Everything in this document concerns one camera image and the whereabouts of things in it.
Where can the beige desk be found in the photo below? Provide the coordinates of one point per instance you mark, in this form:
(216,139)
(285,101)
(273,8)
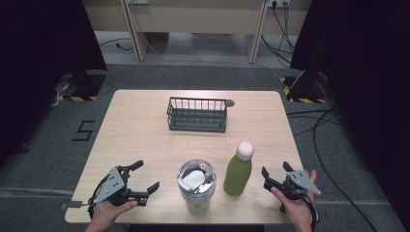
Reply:
(193,16)

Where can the black curtain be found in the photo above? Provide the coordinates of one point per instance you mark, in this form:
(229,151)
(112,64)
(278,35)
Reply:
(38,64)
(370,80)

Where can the grey flat tab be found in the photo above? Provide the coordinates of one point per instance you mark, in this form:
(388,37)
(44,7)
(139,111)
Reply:
(71,205)

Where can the white power strip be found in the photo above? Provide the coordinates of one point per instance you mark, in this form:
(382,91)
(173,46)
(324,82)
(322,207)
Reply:
(279,2)

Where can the grey round table grommet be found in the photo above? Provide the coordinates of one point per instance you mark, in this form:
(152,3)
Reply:
(230,103)

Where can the green bottle with white cap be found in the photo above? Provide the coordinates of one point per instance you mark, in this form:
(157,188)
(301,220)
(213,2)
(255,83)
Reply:
(238,177)

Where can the person's right hand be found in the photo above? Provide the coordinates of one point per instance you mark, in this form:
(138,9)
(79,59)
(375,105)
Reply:
(299,214)

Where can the black stand base striped tape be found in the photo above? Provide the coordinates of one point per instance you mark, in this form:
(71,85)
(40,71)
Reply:
(304,88)
(84,85)

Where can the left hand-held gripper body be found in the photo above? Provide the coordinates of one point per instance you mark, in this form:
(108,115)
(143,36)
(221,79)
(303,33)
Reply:
(112,187)

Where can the person's left hand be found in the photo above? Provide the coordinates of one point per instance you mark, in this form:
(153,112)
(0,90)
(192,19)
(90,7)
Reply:
(104,216)

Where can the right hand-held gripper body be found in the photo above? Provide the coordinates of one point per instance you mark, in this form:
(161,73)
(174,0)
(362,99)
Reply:
(301,180)

